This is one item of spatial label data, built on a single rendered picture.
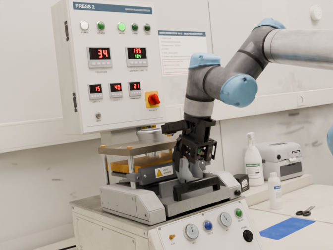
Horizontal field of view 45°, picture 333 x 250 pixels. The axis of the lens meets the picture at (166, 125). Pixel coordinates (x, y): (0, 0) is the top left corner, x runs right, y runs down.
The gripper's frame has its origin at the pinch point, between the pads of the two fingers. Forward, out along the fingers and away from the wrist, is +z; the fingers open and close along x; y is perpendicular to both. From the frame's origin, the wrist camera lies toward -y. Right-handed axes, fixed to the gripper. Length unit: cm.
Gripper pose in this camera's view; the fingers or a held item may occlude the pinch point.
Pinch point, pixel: (183, 180)
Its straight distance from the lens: 112.5
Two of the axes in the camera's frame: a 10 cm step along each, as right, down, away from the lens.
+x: 7.9, -1.1, 6.0
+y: 6.0, 3.2, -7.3
